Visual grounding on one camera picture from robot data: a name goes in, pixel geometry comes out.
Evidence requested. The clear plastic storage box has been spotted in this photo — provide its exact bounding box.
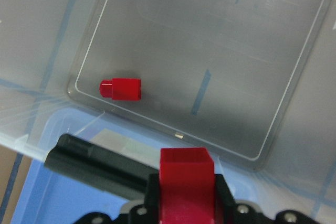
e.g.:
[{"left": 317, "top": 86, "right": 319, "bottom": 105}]
[{"left": 1, "top": 0, "right": 335, "bottom": 223}]

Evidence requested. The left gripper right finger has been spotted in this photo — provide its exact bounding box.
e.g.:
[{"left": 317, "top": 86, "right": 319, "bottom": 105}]
[{"left": 214, "top": 174, "right": 236, "bottom": 224}]

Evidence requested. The red block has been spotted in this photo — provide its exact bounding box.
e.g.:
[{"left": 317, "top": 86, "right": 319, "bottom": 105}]
[
  {"left": 159, "top": 147, "right": 215, "bottom": 223},
  {"left": 99, "top": 78, "right": 141, "bottom": 101}
]

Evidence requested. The red block in box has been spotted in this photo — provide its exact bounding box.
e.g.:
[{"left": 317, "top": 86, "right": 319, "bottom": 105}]
[{"left": 99, "top": 78, "right": 141, "bottom": 101}]

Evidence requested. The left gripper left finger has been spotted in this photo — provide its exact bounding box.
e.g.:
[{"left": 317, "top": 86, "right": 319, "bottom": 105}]
[{"left": 144, "top": 173, "right": 163, "bottom": 223}]

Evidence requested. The black box latch handle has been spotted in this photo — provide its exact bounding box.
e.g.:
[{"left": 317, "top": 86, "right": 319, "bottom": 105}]
[{"left": 44, "top": 134, "right": 159, "bottom": 200}]

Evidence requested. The blue plastic tray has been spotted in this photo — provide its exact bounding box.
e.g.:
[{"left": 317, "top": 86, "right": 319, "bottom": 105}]
[{"left": 10, "top": 108, "right": 263, "bottom": 224}]

